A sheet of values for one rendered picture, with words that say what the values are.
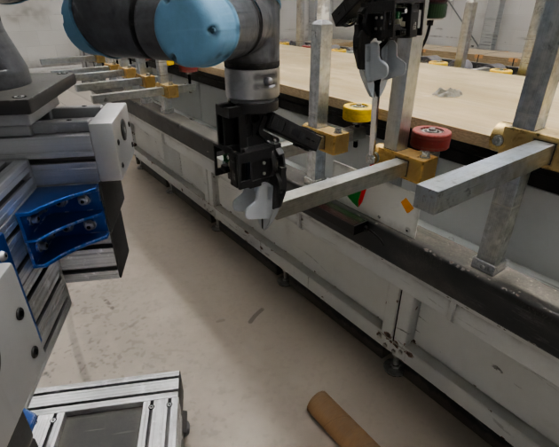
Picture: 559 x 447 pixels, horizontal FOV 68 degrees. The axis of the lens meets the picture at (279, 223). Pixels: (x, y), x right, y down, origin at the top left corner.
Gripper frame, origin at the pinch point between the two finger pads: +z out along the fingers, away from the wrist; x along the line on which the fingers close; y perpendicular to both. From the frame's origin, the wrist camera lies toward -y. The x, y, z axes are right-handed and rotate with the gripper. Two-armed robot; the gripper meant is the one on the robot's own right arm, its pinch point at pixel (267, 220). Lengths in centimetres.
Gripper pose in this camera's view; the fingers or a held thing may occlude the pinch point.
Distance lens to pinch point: 69.0
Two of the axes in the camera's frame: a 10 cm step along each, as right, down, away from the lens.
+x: 6.0, 3.8, -7.1
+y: -8.0, 2.9, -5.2
